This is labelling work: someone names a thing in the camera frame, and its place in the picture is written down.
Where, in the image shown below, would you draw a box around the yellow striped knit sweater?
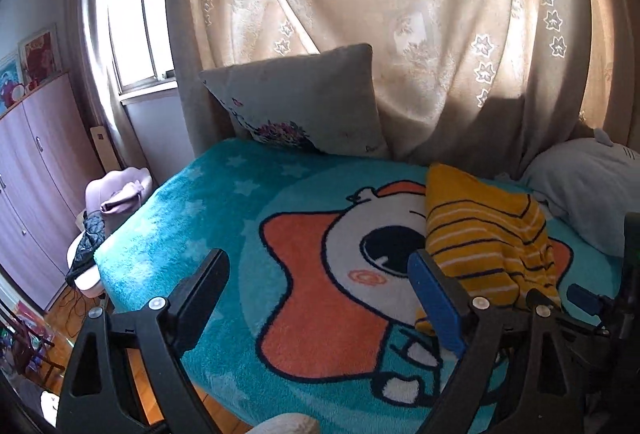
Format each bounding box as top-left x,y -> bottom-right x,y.
425,164 -> 566,309

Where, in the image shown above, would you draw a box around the pink chair with clothes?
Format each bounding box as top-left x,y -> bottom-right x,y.
65,167 -> 153,298

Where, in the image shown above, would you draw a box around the light blue plush pillow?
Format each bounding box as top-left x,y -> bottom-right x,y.
520,129 -> 639,257

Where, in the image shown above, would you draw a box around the teal cartoon fleece blanket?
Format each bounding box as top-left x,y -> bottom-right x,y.
96,139 -> 620,433

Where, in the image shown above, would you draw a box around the pink wooden wardrobe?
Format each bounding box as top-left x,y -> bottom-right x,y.
1,74 -> 103,310

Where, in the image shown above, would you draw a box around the beige star curtain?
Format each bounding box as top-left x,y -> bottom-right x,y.
72,0 -> 639,176

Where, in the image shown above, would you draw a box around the floral cream pillow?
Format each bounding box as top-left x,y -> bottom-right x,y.
200,44 -> 390,159

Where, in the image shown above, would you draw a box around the framed red picture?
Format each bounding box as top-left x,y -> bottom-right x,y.
18,24 -> 63,91

